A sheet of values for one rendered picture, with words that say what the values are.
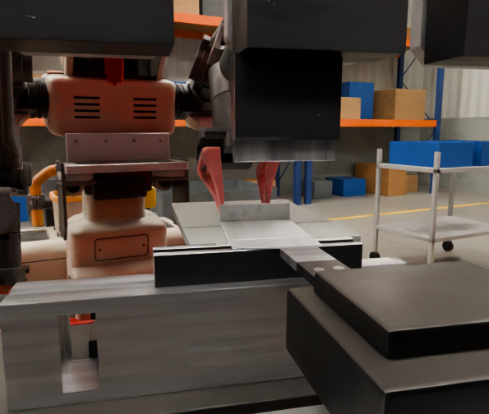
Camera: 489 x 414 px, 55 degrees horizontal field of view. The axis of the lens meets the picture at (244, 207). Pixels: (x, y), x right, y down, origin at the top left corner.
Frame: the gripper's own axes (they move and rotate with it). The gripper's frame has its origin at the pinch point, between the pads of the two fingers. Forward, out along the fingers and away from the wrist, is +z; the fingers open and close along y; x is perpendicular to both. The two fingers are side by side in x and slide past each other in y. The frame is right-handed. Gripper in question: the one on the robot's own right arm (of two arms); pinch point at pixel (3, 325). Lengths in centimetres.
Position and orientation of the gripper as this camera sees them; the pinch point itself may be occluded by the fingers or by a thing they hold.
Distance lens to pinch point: 86.1
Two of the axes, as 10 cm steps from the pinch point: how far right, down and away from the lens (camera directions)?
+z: 0.5, 10.0, -0.5
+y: 2.5, -0.7, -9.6
